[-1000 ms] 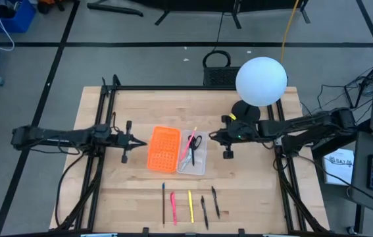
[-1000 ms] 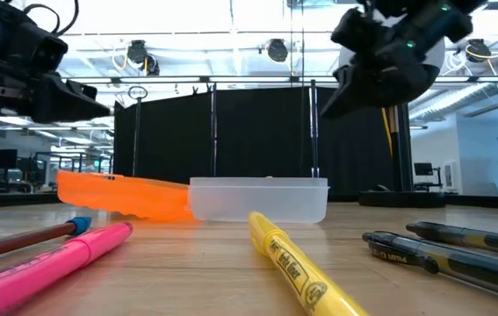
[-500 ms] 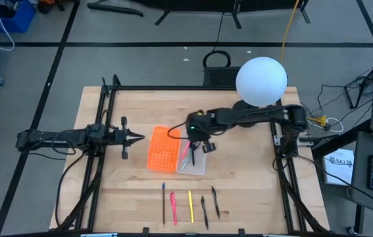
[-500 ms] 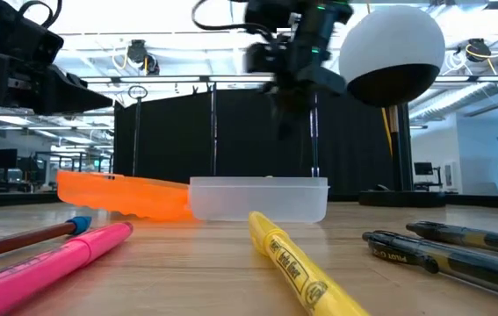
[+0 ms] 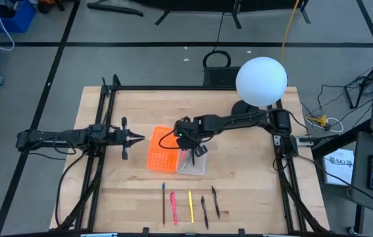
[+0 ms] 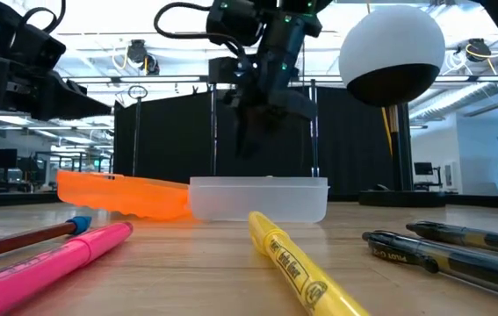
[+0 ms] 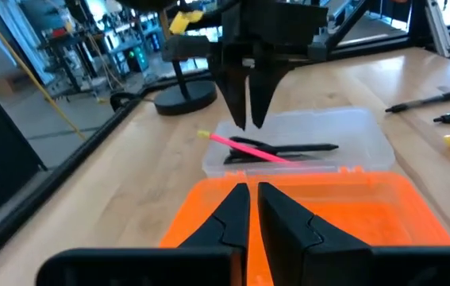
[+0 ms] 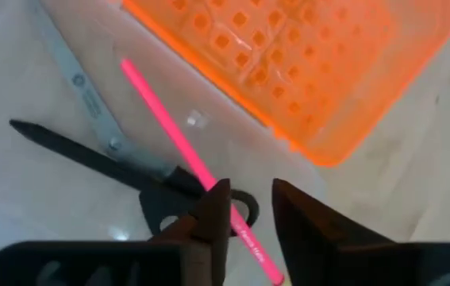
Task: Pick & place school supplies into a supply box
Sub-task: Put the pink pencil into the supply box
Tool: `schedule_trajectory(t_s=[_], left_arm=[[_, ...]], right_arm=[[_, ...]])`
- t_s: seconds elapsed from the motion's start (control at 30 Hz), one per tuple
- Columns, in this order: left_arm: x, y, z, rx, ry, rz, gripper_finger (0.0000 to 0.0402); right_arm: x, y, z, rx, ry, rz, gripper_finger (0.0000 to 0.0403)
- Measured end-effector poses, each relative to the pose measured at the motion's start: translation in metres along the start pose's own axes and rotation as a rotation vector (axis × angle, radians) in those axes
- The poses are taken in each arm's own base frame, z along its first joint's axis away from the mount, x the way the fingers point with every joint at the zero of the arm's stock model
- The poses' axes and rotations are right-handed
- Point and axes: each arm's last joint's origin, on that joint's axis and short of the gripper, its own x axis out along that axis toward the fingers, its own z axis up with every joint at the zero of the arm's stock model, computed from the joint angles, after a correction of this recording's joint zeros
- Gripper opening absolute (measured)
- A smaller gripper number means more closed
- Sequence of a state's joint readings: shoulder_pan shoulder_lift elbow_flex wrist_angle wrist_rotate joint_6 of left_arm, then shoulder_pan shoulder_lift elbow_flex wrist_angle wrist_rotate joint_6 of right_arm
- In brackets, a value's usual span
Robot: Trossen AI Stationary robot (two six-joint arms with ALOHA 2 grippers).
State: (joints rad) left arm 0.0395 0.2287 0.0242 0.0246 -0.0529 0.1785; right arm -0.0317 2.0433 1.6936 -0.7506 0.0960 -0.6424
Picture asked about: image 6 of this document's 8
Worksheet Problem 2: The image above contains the brown pencil blue eraser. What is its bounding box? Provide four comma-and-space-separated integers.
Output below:
0, 215, 93, 265

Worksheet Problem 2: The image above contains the yellow highlighter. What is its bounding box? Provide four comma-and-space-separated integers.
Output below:
248, 210, 372, 316

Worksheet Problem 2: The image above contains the clear plastic supply box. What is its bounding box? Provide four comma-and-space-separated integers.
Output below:
187, 176, 330, 224

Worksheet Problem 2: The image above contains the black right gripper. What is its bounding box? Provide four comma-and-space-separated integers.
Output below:
224, 39, 319, 160

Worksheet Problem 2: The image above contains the black gel pen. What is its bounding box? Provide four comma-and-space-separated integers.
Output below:
361, 229, 498, 307
405, 219, 498, 259

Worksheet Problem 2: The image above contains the black ceiling cable reel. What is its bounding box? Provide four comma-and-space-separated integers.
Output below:
125, 38, 161, 76
465, 37, 493, 63

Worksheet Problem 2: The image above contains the black curtain stand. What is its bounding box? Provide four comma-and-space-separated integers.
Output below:
310, 78, 320, 178
210, 82, 219, 176

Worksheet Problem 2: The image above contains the black curtain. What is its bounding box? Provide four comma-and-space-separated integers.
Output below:
112, 85, 413, 199

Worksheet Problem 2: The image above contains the pink highlighter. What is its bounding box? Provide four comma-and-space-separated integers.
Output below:
0, 220, 134, 316

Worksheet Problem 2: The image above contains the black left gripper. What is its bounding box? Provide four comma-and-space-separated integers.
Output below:
0, 56, 114, 123

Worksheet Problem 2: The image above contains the orange perforated box lid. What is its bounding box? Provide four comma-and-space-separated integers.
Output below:
55, 169, 193, 222

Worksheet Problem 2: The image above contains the black pole with ring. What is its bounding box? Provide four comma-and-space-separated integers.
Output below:
126, 84, 149, 177

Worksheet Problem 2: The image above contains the yellow cable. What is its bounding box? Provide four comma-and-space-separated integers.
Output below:
379, 106, 393, 158

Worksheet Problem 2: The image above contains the white globe lamp black base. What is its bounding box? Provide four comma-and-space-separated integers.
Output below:
338, 4, 447, 209

